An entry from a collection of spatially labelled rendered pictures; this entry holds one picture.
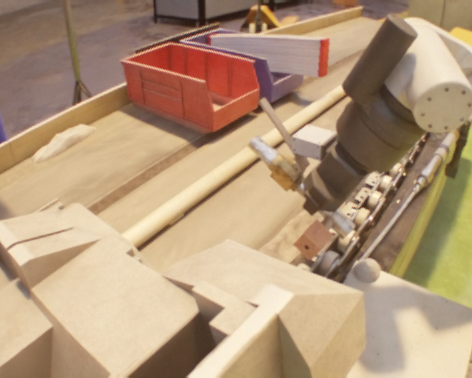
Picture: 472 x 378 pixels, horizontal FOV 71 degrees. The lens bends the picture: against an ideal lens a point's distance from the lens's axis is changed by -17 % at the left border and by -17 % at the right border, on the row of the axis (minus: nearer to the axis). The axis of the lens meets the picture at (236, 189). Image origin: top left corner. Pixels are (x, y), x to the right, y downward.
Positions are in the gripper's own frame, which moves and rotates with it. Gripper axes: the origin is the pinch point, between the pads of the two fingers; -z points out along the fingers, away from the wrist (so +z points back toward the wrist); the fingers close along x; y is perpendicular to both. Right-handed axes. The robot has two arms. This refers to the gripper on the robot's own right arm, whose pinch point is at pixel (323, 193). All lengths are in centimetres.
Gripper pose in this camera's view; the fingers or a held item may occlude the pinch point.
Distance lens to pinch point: 53.1
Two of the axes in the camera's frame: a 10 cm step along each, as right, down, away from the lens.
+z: 3.3, -5.5, -7.6
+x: -6.2, 4.8, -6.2
